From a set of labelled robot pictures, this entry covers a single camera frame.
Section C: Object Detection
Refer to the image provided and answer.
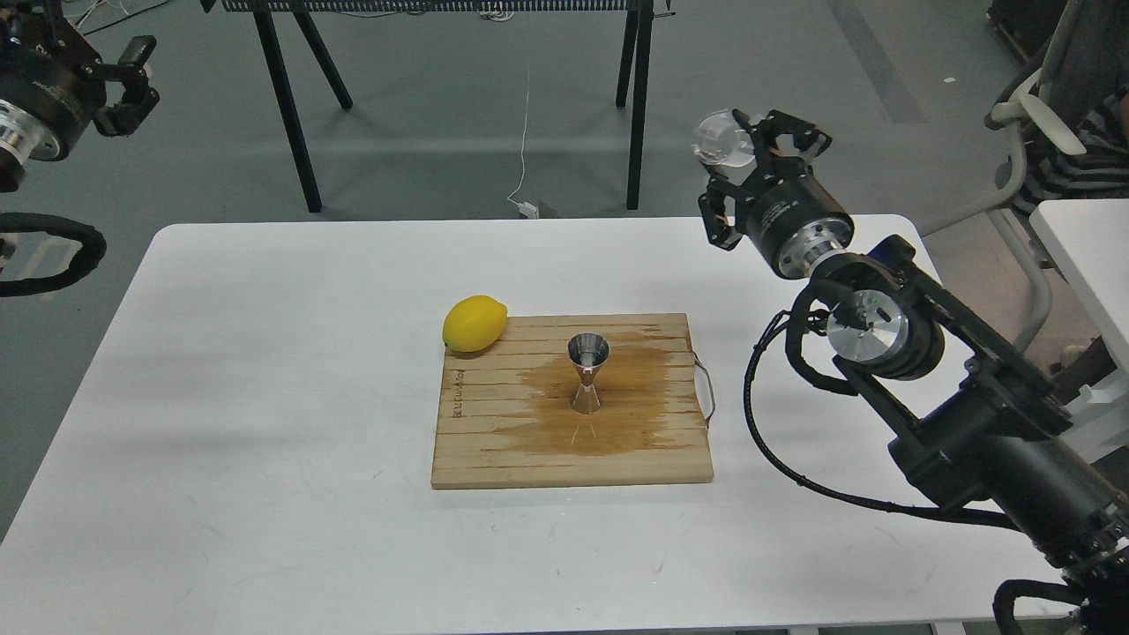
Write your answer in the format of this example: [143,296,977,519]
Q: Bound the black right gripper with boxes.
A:
[698,108,855,279]

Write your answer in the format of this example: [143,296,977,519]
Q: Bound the person in striped shirt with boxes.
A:
[1009,84,1128,217]

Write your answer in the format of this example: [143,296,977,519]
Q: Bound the black equipment case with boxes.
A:
[984,1,1067,64]

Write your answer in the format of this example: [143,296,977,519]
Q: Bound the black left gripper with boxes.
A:
[1,1,159,164]

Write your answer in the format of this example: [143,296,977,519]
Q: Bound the steel double jigger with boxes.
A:
[567,331,610,415]

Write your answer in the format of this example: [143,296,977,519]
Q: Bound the cables on floor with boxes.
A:
[53,0,173,36]

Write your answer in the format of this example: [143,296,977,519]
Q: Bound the wooden cutting board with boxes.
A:
[430,313,714,489]

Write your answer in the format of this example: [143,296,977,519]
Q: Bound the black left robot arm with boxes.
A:
[1,1,159,298]

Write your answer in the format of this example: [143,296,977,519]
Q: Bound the white cable with plug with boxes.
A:
[505,66,558,220]

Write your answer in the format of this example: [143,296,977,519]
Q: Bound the small clear glass cup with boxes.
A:
[691,108,758,168]

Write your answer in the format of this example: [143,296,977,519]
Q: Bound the white side table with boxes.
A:
[1021,198,1128,463]

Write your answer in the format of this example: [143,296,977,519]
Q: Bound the black metal table frame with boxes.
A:
[200,1,669,216]

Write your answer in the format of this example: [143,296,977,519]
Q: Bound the yellow lemon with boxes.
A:
[441,295,508,353]

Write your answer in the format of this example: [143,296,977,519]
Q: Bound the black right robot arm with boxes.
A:
[692,108,1128,634]

